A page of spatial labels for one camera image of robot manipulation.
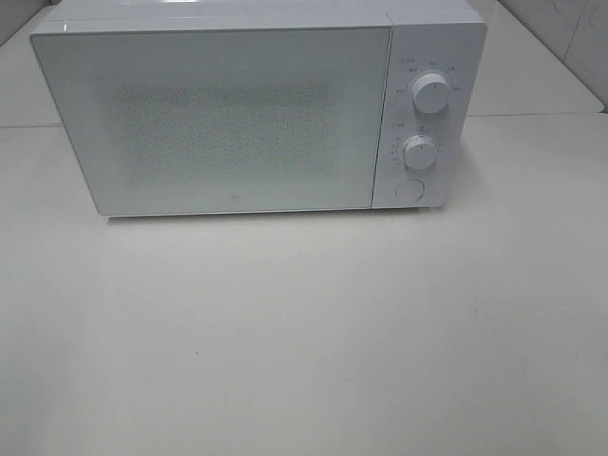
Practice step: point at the white microwave knob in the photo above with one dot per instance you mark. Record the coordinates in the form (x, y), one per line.
(430, 92)
(420, 152)

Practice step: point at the white microwave door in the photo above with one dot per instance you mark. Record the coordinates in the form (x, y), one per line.
(221, 122)

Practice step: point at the white lower microwave knob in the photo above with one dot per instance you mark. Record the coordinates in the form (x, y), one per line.
(420, 152)

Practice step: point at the white microwave oven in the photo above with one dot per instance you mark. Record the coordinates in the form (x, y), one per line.
(443, 36)

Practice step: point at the white upper microwave knob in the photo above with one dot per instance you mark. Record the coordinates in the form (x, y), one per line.
(430, 92)

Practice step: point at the white round door button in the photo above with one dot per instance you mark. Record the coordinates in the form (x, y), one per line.
(410, 190)

